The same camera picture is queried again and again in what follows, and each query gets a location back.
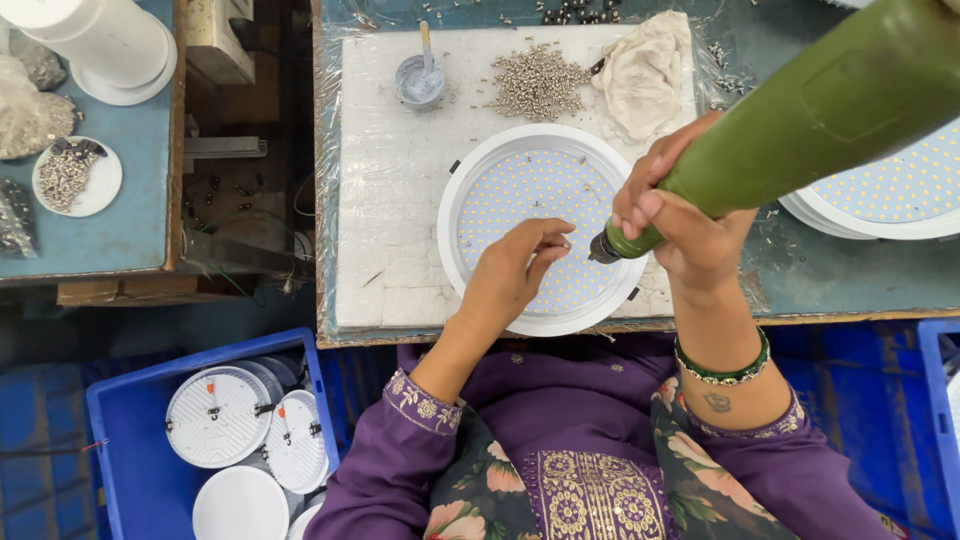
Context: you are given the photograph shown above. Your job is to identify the scattered silver screws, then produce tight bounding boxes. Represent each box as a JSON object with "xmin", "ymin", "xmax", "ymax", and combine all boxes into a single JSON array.
[{"xmin": 705, "ymin": 40, "xmax": 757, "ymax": 97}]

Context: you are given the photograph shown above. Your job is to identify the green electric screwdriver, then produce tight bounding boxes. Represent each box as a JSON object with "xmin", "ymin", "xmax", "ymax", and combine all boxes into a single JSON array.
[{"xmin": 588, "ymin": 0, "xmax": 960, "ymax": 266}]

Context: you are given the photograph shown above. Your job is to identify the blue plastic crate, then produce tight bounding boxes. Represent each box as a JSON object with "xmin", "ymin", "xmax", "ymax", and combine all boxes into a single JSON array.
[
  {"xmin": 916, "ymin": 318, "xmax": 960, "ymax": 540},
  {"xmin": 85, "ymin": 327, "xmax": 341, "ymax": 540}
]

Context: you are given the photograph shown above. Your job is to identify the white foam board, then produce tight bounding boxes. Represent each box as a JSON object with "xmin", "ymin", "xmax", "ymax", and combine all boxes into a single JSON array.
[{"xmin": 334, "ymin": 22, "xmax": 700, "ymax": 332}]

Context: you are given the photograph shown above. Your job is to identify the white plate of screws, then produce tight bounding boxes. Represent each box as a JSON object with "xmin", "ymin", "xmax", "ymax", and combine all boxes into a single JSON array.
[{"xmin": 31, "ymin": 135, "xmax": 124, "ymax": 219}]

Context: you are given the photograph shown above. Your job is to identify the grey metal rail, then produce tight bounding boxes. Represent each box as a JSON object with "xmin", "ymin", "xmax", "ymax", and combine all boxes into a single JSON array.
[{"xmin": 183, "ymin": 135, "xmax": 268, "ymax": 159}]

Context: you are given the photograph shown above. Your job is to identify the purple embroidered tunic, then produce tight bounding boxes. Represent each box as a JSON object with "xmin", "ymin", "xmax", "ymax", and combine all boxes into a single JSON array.
[{"xmin": 303, "ymin": 333, "xmax": 901, "ymax": 540}]

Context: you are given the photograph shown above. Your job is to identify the clear bag of screws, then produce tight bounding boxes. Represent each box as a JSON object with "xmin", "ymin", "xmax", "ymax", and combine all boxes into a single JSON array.
[{"xmin": 0, "ymin": 51, "xmax": 79, "ymax": 162}]

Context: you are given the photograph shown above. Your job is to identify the stack of LED downlights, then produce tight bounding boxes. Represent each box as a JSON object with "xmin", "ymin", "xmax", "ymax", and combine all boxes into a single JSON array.
[{"xmin": 777, "ymin": 116, "xmax": 960, "ymax": 243}]

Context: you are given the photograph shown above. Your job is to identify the green and gold bangles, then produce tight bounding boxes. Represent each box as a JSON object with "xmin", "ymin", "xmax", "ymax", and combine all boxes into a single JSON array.
[{"xmin": 672, "ymin": 326, "xmax": 773, "ymax": 387}]

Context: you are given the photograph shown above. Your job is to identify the white downlight with finned back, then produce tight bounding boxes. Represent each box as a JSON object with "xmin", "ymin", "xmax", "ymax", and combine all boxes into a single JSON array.
[
  {"xmin": 261, "ymin": 389, "xmax": 332, "ymax": 495},
  {"xmin": 165, "ymin": 365, "xmax": 276, "ymax": 471}
]

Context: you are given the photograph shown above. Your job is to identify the plain white downlight housing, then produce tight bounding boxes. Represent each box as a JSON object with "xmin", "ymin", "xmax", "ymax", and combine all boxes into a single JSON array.
[
  {"xmin": 287, "ymin": 501, "xmax": 329, "ymax": 540},
  {"xmin": 192, "ymin": 465, "xmax": 291, "ymax": 540}
]

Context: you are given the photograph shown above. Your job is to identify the cream cloth rag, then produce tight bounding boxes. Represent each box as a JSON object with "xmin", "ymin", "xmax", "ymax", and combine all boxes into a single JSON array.
[{"xmin": 591, "ymin": 9, "xmax": 693, "ymax": 143}]

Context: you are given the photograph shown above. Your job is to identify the clear plastic sheet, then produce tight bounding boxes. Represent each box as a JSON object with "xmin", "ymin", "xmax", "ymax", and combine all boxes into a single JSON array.
[{"xmin": 313, "ymin": 0, "xmax": 785, "ymax": 348}]

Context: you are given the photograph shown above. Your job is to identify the round white LED downlight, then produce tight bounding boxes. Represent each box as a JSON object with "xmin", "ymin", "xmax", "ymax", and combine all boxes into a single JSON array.
[{"xmin": 436, "ymin": 123, "xmax": 651, "ymax": 338}]

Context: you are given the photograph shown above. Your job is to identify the person's right hand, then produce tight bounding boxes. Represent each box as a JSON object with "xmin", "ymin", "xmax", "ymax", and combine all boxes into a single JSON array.
[{"xmin": 611, "ymin": 111, "xmax": 760, "ymax": 295}]

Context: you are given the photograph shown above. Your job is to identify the dark floral scarf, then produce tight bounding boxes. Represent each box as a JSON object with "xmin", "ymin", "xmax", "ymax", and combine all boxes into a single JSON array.
[{"xmin": 422, "ymin": 375, "xmax": 801, "ymax": 540}]

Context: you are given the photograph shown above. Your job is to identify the small grey paste cup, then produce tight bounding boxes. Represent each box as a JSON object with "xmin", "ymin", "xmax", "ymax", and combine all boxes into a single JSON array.
[{"xmin": 394, "ymin": 54, "xmax": 447, "ymax": 113}]

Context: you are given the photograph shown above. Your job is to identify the beige metal box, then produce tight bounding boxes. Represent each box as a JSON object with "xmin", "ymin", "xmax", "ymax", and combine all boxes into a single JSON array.
[{"xmin": 184, "ymin": 0, "xmax": 257, "ymax": 87}]

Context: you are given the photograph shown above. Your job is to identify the small clear plastic bag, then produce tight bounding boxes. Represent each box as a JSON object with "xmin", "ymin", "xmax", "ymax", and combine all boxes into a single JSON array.
[{"xmin": 0, "ymin": 178, "xmax": 39, "ymax": 261}]

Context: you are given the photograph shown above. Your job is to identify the pile of silver screws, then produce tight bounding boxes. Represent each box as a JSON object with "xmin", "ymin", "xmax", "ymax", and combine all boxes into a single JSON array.
[{"xmin": 486, "ymin": 42, "xmax": 595, "ymax": 123}]

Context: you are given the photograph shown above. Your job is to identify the person's left hand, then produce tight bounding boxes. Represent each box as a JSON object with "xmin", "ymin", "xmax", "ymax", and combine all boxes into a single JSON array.
[{"xmin": 457, "ymin": 217, "xmax": 577, "ymax": 333}]

